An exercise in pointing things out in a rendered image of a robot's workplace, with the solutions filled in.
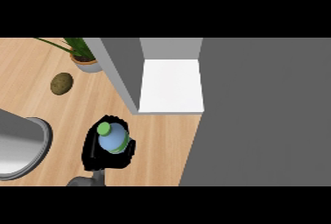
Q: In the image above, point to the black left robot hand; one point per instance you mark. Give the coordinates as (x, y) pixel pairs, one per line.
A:
(94, 157)

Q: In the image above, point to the potted green plant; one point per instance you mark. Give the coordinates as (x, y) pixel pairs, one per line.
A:
(83, 57)

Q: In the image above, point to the grey metal sink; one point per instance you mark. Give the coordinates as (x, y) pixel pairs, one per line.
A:
(20, 148)

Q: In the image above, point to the dark grey cabinet door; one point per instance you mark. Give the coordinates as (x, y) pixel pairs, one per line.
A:
(263, 113)

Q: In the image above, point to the brown potato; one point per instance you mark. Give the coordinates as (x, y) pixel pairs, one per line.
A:
(60, 83)

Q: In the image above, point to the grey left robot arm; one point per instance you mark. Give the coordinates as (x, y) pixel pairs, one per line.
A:
(87, 180)

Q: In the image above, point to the grey open cabinet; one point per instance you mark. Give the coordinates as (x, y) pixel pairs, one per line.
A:
(170, 84)

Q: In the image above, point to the blue bottle with green cap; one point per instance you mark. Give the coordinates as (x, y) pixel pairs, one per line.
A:
(112, 141)

